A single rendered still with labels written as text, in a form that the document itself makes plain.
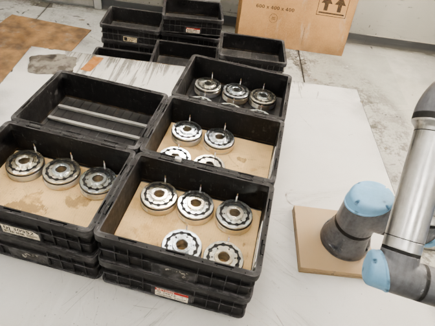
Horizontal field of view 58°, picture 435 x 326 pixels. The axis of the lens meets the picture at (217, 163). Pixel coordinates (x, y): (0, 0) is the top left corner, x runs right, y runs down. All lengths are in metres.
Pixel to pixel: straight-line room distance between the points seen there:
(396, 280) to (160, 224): 0.59
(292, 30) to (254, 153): 2.62
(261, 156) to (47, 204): 0.67
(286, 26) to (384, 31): 1.04
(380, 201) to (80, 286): 0.83
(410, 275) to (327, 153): 0.85
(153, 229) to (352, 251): 0.58
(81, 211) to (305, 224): 0.68
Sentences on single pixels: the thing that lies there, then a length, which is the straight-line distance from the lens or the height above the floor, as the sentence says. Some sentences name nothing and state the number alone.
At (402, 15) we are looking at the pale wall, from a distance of 4.34.
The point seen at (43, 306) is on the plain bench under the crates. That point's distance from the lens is 1.15.
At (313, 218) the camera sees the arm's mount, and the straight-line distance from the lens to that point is 1.32.
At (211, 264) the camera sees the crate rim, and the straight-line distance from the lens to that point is 0.91.
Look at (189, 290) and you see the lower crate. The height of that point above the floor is 0.80.
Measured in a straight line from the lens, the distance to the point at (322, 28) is 3.90.
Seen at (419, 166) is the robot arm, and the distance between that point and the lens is 0.86.
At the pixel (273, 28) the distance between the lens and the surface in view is 3.82.
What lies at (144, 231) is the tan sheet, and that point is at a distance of 1.07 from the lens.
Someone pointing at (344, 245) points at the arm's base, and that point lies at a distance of 1.23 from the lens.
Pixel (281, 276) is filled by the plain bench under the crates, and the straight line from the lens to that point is 1.20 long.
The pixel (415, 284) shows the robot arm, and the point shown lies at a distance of 0.87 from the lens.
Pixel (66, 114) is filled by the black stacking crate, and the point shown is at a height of 0.83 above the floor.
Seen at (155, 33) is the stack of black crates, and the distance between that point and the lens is 2.76.
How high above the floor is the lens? 1.70
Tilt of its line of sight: 44 degrees down
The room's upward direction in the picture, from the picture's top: 9 degrees clockwise
